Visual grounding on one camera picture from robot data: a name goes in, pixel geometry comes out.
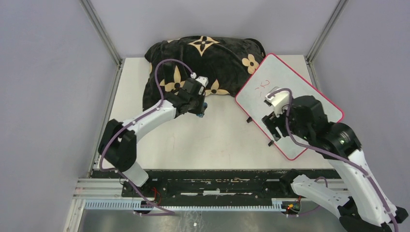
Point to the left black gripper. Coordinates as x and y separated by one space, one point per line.
200 109

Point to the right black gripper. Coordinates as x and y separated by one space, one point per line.
271 121

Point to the blue whiteboard eraser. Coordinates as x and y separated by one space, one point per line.
202 111

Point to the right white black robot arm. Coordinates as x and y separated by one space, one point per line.
366 208

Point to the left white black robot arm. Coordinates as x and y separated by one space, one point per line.
120 138

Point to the pink framed whiteboard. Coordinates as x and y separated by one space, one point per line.
270 89

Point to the black floral plush blanket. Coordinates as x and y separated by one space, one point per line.
228 63

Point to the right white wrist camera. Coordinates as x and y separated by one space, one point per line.
278 98

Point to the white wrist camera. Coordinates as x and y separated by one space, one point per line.
203 81
278 98

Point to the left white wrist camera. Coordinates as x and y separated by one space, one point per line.
203 81

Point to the right aluminium frame post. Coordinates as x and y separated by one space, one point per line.
317 45

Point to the aluminium frame post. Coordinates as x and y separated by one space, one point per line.
317 45
101 31

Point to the left aluminium frame post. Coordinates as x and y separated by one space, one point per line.
101 31

